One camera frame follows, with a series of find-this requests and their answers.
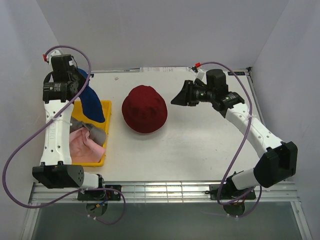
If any blue hat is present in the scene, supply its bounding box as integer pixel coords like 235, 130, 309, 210
79, 84, 105, 123

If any pink hat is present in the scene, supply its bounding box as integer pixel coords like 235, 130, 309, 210
69, 127, 105, 164

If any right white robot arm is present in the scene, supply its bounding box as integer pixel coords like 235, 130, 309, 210
171, 69, 298, 199

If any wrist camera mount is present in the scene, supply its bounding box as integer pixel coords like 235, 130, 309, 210
190, 62, 206, 81
42, 49, 63, 65

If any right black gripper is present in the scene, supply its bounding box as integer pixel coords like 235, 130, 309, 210
170, 80, 215, 107

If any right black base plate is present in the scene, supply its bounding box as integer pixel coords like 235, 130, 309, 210
204, 184, 256, 201

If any blue corner label right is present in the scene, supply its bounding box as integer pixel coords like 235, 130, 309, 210
227, 71, 246, 76

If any dark red bucket hat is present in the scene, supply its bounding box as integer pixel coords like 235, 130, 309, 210
121, 85, 168, 134

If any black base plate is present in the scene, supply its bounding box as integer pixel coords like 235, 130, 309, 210
204, 184, 256, 201
77, 184, 122, 202

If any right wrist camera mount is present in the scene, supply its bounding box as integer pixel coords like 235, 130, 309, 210
190, 62, 206, 81

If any aluminium front rail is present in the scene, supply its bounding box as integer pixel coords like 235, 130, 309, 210
29, 181, 300, 204

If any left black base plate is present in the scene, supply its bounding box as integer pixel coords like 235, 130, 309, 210
77, 184, 122, 202

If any grey hat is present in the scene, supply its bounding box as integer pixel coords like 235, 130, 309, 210
69, 117, 107, 146

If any yellow plastic bin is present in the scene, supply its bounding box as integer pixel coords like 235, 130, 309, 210
69, 100, 112, 167

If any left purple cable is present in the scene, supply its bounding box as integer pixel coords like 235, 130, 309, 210
2, 45, 126, 225

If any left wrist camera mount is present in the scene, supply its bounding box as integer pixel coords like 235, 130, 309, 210
42, 49, 63, 65

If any white paper strip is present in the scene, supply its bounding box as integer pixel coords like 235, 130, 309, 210
139, 66, 190, 73

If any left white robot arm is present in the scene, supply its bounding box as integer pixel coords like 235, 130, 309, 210
32, 50, 106, 200

